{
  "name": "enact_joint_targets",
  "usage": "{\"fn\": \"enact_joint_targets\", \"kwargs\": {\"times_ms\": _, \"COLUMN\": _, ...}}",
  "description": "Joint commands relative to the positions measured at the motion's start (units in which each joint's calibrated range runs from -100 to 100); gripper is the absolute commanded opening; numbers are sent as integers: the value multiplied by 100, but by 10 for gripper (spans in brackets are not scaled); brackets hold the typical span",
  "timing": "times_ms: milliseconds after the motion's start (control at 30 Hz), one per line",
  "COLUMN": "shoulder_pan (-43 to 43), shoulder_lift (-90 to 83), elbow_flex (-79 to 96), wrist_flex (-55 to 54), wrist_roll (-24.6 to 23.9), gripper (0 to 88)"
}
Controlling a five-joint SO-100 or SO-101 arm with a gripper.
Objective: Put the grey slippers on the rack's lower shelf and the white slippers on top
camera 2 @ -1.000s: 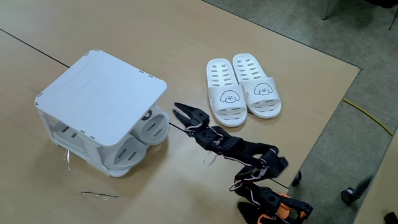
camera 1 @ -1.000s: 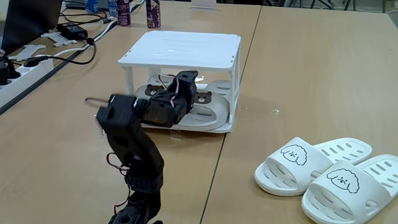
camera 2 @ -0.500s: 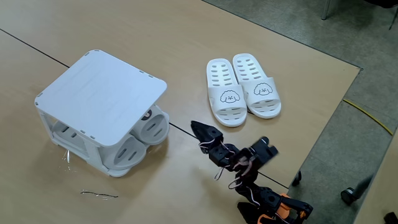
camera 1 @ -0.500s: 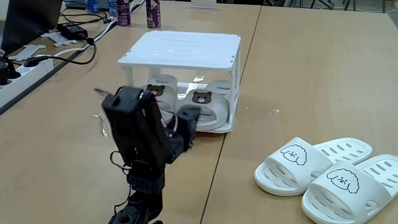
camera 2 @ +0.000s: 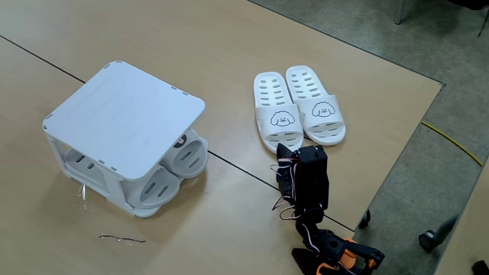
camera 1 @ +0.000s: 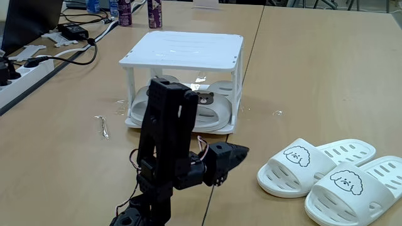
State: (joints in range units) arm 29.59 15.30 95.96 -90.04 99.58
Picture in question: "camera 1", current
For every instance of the small clear tape scrap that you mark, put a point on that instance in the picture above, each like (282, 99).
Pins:
(277, 112)

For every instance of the long clear tape strip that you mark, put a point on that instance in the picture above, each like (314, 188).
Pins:
(103, 128)

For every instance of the grey bear slipper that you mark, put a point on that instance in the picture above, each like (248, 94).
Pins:
(136, 108)
(216, 113)

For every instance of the white power strip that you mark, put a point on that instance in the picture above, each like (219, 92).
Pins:
(28, 78)

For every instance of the metal chair base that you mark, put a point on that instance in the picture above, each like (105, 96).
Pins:
(357, 3)

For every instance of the white dog-print slipper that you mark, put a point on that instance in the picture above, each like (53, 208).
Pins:
(301, 169)
(345, 201)

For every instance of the white card stand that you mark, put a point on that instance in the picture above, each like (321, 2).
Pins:
(205, 3)

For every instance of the black power adapter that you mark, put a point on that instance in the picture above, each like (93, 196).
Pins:
(73, 31)

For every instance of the blue bottle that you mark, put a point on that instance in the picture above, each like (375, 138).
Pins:
(93, 5)
(113, 7)

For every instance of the black laptop screen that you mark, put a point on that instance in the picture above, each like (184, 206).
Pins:
(31, 22)

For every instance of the purple drink can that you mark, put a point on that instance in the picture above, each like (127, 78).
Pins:
(154, 14)
(125, 14)

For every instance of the white two-tier shoe rack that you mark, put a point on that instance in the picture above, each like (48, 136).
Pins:
(188, 50)

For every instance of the black plug adapter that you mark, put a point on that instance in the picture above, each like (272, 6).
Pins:
(4, 73)

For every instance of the white flat plastic bracket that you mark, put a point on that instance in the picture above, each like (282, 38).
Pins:
(58, 38)
(27, 51)

